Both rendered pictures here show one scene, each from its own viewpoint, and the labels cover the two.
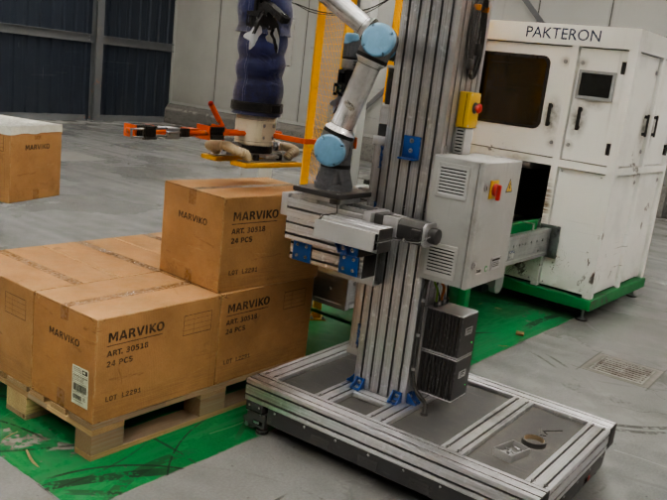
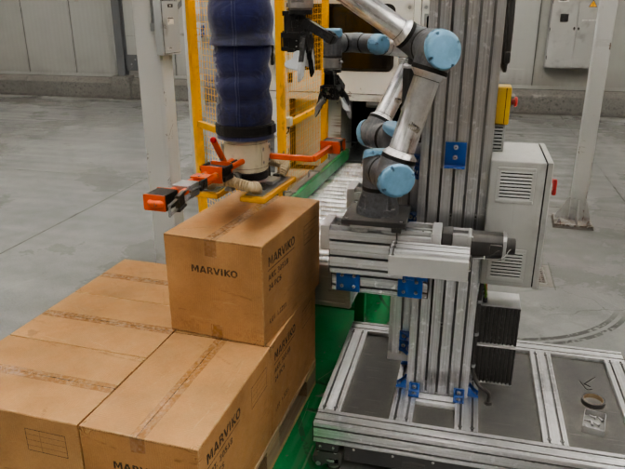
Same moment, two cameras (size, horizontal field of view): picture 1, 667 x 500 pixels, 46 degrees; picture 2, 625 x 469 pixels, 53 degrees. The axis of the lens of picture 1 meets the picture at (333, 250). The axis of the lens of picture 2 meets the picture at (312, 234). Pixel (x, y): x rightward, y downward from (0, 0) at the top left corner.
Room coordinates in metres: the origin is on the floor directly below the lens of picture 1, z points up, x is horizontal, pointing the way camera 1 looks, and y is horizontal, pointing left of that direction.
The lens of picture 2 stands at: (1.13, 0.98, 1.73)
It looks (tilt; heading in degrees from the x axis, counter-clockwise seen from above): 20 degrees down; 340
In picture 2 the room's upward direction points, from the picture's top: straight up
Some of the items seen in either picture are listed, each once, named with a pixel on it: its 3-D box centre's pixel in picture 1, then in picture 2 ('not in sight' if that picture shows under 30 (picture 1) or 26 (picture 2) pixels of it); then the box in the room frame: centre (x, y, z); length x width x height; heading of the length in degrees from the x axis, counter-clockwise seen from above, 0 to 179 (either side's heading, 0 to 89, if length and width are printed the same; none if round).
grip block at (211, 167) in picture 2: (210, 132); (216, 171); (3.25, 0.56, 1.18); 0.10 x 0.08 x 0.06; 51
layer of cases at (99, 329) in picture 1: (141, 308); (155, 371); (3.37, 0.83, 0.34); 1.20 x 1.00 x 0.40; 143
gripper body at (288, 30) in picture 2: (262, 12); (298, 31); (2.95, 0.36, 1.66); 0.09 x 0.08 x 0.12; 56
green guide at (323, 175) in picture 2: not in sight; (315, 176); (5.11, -0.52, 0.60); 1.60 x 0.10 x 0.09; 143
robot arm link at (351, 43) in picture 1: (352, 46); (333, 43); (3.49, 0.02, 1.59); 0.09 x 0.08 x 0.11; 108
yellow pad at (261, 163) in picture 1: (267, 160); (269, 184); (3.38, 0.33, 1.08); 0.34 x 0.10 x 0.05; 141
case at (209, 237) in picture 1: (243, 230); (249, 261); (3.43, 0.41, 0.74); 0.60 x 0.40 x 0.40; 139
